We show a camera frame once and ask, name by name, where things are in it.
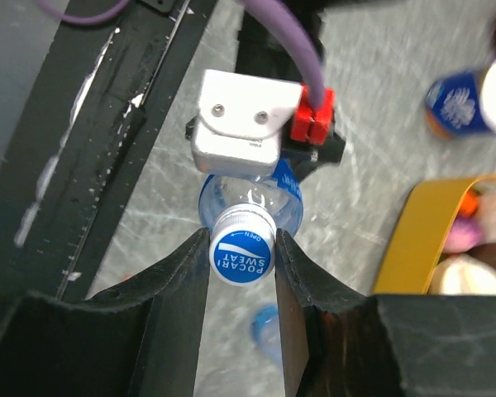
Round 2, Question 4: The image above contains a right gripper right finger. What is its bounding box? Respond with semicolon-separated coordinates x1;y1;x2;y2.
275;230;496;396

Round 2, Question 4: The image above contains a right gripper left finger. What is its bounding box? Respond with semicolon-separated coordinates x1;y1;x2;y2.
0;228;210;396

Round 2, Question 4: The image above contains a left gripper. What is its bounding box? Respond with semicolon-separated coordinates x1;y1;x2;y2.
185;115;346;179

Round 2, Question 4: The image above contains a blue bottle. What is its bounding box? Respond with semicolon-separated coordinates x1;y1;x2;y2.
198;160;303;236

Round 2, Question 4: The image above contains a clear bottle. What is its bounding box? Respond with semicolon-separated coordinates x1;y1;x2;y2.
250;304;282;367

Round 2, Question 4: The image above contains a blue cap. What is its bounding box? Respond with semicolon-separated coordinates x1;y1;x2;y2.
208;203;277;286

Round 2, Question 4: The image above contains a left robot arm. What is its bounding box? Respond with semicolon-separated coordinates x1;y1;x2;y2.
186;1;346;179

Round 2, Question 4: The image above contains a yellow plastic bin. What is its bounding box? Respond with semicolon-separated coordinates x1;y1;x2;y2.
372;174;496;294

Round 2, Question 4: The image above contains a white paper bag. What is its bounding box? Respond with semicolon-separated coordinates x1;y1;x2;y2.
428;255;496;296

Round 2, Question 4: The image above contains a purple onion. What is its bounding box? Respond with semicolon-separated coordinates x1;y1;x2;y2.
443;216;484;254

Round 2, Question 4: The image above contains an orange carrot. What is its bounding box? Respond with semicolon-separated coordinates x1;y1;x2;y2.
458;190;479;217

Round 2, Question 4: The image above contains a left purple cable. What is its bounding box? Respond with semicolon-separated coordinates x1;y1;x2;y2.
39;0;327;108

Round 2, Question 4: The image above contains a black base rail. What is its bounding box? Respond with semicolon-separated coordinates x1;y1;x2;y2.
0;1;216;299

